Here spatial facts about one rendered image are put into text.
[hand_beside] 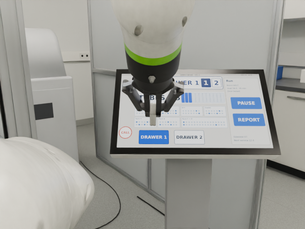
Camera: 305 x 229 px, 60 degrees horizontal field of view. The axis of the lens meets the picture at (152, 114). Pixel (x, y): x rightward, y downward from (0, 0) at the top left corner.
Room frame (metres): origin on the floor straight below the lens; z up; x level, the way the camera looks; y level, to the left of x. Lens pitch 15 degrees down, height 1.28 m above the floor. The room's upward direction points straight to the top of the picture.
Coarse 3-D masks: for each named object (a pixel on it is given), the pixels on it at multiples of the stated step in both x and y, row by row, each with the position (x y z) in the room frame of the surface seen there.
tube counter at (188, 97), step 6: (180, 96) 0.87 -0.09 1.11; (186, 96) 0.87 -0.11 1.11; (192, 96) 0.87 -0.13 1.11; (198, 96) 0.87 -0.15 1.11; (204, 96) 0.87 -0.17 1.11; (210, 96) 0.87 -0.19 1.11; (216, 96) 0.87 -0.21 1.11; (222, 96) 0.87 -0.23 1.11; (180, 102) 0.85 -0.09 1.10; (186, 102) 0.85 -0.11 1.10; (192, 102) 0.85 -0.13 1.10; (198, 102) 0.85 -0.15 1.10; (204, 102) 0.85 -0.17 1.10; (210, 102) 0.85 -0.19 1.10; (216, 102) 0.85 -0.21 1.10; (222, 102) 0.85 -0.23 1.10
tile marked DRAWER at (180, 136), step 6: (174, 132) 0.79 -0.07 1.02; (180, 132) 0.79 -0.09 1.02; (186, 132) 0.79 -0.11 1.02; (192, 132) 0.79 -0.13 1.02; (198, 132) 0.78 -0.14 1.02; (174, 138) 0.77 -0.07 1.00; (180, 138) 0.77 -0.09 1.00; (186, 138) 0.77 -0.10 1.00; (192, 138) 0.77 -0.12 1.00; (198, 138) 0.77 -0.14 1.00; (204, 138) 0.77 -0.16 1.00
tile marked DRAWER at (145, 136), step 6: (144, 132) 0.79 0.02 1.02; (150, 132) 0.79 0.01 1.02; (156, 132) 0.79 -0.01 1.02; (162, 132) 0.79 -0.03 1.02; (168, 132) 0.79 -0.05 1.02; (138, 138) 0.77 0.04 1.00; (144, 138) 0.77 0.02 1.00; (150, 138) 0.77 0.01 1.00; (156, 138) 0.77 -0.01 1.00; (162, 138) 0.77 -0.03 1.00; (168, 138) 0.77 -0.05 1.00
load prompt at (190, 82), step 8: (176, 80) 0.91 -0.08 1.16; (184, 80) 0.91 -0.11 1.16; (192, 80) 0.91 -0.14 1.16; (200, 80) 0.91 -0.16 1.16; (208, 80) 0.91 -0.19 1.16; (216, 80) 0.91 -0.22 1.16; (184, 88) 0.89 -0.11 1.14; (192, 88) 0.89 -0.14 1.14; (200, 88) 0.89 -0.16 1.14; (208, 88) 0.89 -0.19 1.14; (216, 88) 0.89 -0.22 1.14
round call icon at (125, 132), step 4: (120, 128) 0.80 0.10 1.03; (124, 128) 0.80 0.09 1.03; (128, 128) 0.80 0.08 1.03; (132, 128) 0.80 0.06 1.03; (120, 132) 0.79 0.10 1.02; (124, 132) 0.79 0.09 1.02; (128, 132) 0.79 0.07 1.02; (132, 132) 0.79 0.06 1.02; (120, 136) 0.78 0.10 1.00; (124, 136) 0.78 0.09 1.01; (128, 136) 0.78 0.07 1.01
